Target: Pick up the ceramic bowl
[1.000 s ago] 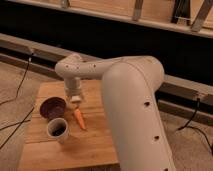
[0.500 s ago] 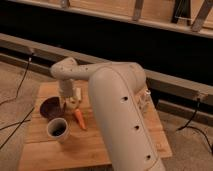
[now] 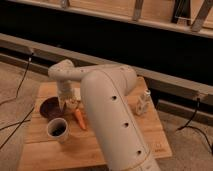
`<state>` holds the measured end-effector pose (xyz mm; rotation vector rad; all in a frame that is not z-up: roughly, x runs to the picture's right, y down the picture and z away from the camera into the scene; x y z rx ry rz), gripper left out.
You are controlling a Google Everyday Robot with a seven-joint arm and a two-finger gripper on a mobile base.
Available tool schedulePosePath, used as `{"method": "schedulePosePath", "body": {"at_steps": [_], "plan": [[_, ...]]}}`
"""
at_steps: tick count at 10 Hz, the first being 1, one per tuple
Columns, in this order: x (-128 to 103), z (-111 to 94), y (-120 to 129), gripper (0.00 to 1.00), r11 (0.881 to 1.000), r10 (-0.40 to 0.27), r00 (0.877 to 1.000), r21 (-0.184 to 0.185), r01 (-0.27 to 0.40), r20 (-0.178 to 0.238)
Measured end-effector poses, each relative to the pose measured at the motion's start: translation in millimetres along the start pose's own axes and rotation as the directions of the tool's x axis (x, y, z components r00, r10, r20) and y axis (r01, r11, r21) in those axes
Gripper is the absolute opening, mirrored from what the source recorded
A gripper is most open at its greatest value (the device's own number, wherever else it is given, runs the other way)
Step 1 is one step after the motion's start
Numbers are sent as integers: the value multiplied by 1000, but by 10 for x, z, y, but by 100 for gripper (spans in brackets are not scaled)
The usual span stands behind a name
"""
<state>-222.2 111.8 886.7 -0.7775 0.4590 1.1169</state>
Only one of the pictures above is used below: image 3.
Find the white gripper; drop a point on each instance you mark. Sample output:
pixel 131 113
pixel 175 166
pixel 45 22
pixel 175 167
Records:
pixel 66 92

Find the dark purple ceramic bowl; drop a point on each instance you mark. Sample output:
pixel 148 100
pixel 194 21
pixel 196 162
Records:
pixel 50 109

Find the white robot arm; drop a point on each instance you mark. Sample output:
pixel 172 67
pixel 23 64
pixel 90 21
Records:
pixel 103 90

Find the orange carrot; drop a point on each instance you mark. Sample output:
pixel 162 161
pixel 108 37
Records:
pixel 80 119

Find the white cup with dark inside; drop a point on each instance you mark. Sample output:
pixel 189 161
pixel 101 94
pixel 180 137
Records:
pixel 58 130

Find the wooden cutting board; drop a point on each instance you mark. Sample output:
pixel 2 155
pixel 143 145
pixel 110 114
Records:
pixel 41 153

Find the wooden shelf rail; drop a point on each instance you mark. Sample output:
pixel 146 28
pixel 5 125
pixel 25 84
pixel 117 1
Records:
pixel 154 13

